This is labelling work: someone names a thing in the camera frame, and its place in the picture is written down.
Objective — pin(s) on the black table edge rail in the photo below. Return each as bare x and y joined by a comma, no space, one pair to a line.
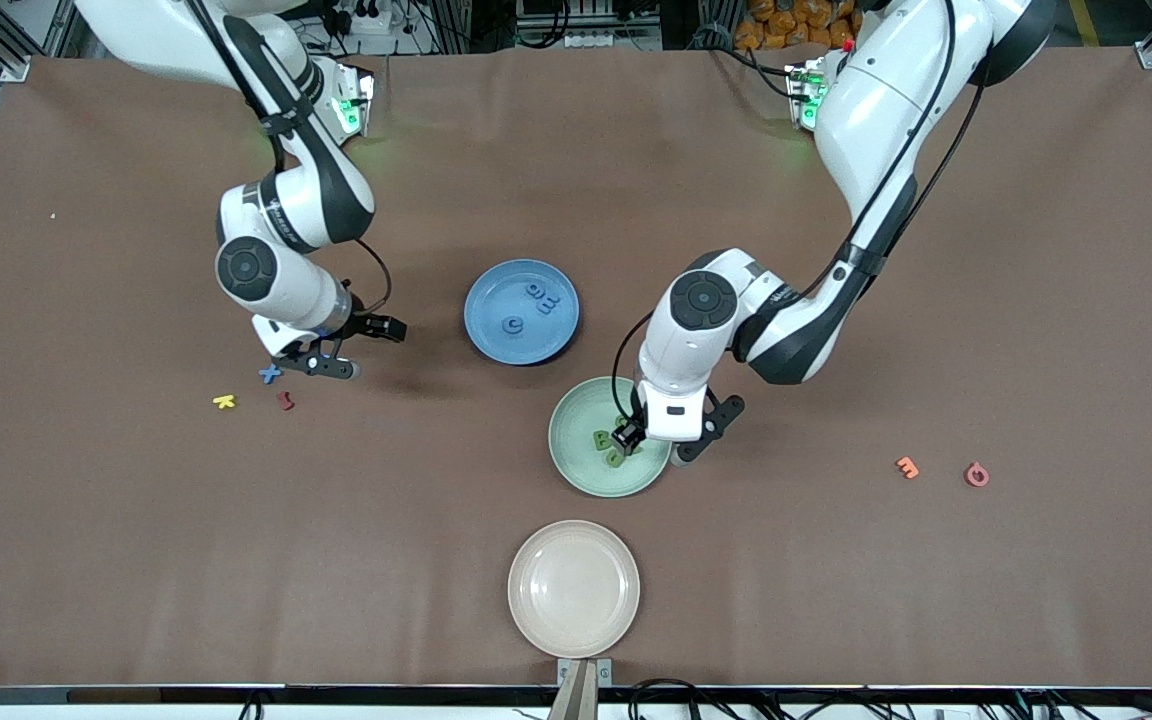
136,694

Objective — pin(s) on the aluminium camera post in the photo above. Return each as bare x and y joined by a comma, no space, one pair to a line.
576,703

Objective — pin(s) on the blue plate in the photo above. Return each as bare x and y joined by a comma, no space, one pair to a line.
496,340

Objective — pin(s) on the pink foam letter Q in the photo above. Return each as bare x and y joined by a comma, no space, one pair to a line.
969,474

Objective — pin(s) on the blue foam letter X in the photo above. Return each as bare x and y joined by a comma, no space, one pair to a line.
270,374

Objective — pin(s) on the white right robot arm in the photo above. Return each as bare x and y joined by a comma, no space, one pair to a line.
286,285

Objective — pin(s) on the grey metal table bracket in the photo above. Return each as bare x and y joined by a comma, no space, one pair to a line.
584,672

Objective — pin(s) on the blue foam letter G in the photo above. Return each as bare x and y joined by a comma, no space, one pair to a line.
505,325

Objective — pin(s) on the brown table cover sheet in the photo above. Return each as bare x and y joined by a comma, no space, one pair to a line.
436,550

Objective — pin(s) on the green foam letter B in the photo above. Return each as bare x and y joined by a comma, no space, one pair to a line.
599,438

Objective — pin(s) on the blue foam digit 9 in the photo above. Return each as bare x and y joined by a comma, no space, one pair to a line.
540,294

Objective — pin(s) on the green plate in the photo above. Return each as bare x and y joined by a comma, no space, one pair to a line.
571,450

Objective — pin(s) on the pile of orange objects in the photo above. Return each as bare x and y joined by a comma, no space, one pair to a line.
786,25

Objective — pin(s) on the beige plate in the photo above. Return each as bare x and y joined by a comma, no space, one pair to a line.
574,588

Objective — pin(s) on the green letter G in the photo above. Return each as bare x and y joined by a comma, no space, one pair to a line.
616,460

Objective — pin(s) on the blue foam letter E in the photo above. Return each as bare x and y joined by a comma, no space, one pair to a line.
549,304

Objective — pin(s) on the orange foam letter E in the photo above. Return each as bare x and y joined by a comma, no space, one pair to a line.
907,467

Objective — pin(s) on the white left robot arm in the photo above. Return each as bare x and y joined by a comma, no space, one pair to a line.
886,90

